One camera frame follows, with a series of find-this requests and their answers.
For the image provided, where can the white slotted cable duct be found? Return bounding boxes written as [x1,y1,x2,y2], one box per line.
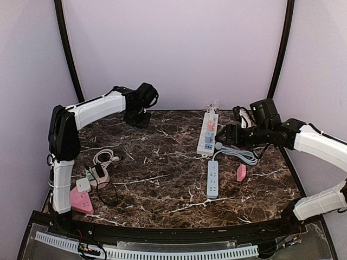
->
[35,231,259,259]

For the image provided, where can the right black frame post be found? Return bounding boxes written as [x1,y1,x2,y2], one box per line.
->
[267,0,295,99]

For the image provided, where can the white multicolour power strip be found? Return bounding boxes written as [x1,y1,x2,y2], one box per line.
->
[196,112,219,157]

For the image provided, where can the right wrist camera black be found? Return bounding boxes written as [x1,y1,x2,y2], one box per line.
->
[232,99,282,130]

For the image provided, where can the left black frame post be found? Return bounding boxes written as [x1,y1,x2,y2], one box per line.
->
[54,0,85,102]

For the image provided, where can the white strip cable bundle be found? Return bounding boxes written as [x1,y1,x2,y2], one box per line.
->
[205,99,220,113]

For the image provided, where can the white pink coiled cable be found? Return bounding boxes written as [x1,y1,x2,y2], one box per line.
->
[93,150,121,166]

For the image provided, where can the pink triangular power socket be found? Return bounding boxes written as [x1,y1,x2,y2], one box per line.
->
[70,187,94,215]

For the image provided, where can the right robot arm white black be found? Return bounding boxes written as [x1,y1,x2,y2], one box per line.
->
[216,119,346,235]

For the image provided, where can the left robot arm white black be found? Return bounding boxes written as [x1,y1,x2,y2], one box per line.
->
[47,83,159,214]

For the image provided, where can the black front rail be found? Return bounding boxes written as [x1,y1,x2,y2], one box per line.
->
[17,211,338,259]

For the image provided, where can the pink charger plug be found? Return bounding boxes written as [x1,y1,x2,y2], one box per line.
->
[207,120,215,132]

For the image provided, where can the black frame post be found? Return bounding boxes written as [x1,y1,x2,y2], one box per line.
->
[267,0,295,99]
[54,0,85,102]

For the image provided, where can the light blue charger plug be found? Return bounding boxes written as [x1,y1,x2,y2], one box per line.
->
[204,131,213,144]

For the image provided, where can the green plug adapter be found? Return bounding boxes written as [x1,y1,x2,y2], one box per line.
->
[84,165,95,181]

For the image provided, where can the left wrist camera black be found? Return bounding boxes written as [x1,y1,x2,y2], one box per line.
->
[135,82,159,109]

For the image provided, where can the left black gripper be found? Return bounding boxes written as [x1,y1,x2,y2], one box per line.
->
[124,105,152,128]

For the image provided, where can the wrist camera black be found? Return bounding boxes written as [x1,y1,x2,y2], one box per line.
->
[232,99,282,130]
[135,82,159,109]

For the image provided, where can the pink round socket base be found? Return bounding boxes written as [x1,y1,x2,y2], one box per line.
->
[89,166,110,190]

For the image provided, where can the white square charger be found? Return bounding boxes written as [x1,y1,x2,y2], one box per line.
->
[76,178,91,193]

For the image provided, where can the black thin cable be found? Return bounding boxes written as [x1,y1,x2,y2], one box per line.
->
[93,165,119,207]

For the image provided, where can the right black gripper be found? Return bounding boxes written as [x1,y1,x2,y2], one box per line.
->
[215,123,271,150]

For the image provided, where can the grey-blue power strip cable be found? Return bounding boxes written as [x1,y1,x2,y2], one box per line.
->
[211,142,259,166]

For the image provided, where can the pink square plug adapter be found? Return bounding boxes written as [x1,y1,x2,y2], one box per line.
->
[236,164,246,182]

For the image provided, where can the blue square plug adapter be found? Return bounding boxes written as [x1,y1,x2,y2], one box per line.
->
[134,126,144,131]

